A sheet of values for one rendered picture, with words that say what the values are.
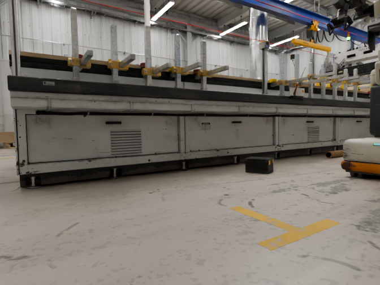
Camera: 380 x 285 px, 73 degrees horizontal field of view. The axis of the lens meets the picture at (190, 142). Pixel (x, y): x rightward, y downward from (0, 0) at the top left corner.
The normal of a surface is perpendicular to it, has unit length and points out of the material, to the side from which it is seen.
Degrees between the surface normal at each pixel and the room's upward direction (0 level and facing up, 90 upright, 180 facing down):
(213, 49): 90
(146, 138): 90
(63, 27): 90
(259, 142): 90
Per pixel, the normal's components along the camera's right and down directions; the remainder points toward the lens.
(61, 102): 0.53, 0.04
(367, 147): -0.85, 0.04
